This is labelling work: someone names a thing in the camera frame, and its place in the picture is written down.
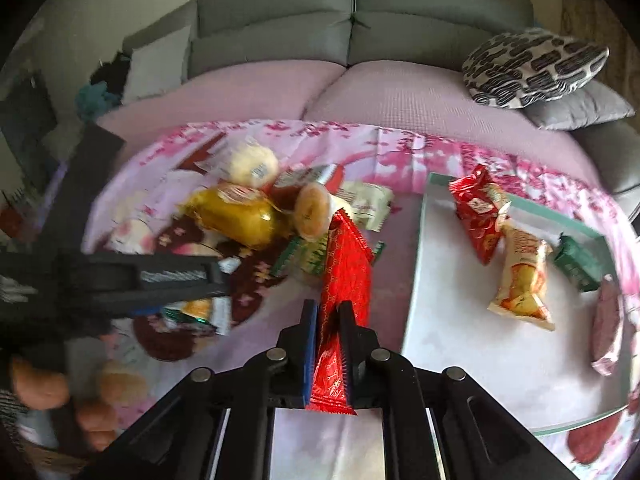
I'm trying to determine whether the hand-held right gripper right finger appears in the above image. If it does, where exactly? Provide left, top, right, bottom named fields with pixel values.
left=337, top=301, right=576, bottom=480

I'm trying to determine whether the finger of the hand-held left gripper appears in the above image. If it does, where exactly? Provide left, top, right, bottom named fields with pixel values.
left=135, top=255, right=224, bottom=290
left=131, top=285, right=232, bottom=318

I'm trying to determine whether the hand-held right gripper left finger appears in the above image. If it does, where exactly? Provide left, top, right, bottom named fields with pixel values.
left=75, top=300, right=321, bottom=480

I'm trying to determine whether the white and green snack packet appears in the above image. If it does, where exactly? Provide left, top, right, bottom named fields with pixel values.
left=160, top=297, right=234, bottom=337

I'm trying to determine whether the long red snack packet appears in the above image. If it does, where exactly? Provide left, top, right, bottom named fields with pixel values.
left=305, top=210, right=374, bottom=417

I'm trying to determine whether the green striped snack packet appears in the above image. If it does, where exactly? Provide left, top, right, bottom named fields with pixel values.
left=270, top=234, right=387, bottom=287

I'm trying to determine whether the golden cake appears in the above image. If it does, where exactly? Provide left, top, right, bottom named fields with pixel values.
left=182, top=182, right=297, bottom=249

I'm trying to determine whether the teal shallow cardboard box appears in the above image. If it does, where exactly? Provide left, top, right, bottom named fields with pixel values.
left=400, top=172, right=637, bottom=436

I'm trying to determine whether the pudding cup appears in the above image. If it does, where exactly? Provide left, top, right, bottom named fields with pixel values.
left=294, top=182, right=349, bottom=242

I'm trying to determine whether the round bread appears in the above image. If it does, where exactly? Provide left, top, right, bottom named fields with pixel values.
left=225, top=140, right=280, bottom=187

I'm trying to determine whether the cream white snack packet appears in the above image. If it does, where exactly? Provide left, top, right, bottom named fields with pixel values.
left=340, top=180, right=396, bottom=234

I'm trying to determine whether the dark red and white packet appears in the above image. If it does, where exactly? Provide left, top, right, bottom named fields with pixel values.
left=272, top=164, right=347, bottom=211

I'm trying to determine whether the yellow and white snack packet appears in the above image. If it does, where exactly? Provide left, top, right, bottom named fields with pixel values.
left=487, top=222, right=557, bottom=332

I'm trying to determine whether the red cartoon snack packet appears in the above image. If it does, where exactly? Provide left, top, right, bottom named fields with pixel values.
left=448, top=164, right=512, bottom=267

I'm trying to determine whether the pink snack packet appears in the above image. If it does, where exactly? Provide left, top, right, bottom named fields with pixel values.
left=590, top=275, right=627, bottom=377

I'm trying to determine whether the person's left hand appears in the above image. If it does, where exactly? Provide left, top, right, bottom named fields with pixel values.
left=7, top=354, right=152, bottom=453

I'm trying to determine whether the teal cloth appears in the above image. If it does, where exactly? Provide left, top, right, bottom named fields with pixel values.
left=75, top=82, right=124, bottom=124

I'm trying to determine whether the dark clothing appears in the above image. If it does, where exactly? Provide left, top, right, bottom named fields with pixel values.
left=90, top=50, right=132, bottom=99

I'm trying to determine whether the light grey pillow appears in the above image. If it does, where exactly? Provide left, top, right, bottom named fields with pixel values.
left=121, top=25, right=194, bottom=106

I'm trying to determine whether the pink sofa cover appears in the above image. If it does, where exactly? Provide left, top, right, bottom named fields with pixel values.
left=95, top=57, right=601, bottom=187

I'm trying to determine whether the black and white patterned pillow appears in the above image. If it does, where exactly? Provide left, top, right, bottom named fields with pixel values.
left=461, top=27, right=611, bottom=110

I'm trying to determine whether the grey sofa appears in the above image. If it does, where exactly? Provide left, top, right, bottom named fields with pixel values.
left=120, top=0, right=640, bottom=202

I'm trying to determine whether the brown patterned curtain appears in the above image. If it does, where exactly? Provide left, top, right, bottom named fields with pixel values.
left=555, top=0, right=637, bottom=57

